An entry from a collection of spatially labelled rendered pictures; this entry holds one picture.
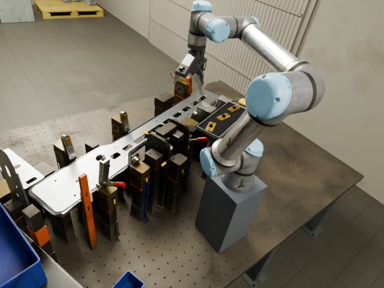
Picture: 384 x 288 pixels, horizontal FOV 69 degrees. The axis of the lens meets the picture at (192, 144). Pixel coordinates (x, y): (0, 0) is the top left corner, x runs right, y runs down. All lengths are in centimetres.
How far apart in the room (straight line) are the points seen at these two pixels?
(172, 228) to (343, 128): 233
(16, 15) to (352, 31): 558
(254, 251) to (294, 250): 104
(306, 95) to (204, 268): 98
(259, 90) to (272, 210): 114
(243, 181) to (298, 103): 53
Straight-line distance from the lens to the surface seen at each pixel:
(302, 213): 186
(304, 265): 255
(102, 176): 119
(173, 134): 137
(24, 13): 659
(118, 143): 154
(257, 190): 128
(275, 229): 171
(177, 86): 209
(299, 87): 77
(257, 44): 101
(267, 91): 73
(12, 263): 116
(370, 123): 323
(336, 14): 325
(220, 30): 101
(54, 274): 110
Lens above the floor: 199
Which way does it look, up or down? 39 degrees down
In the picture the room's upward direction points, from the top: 10 degrees clockwise
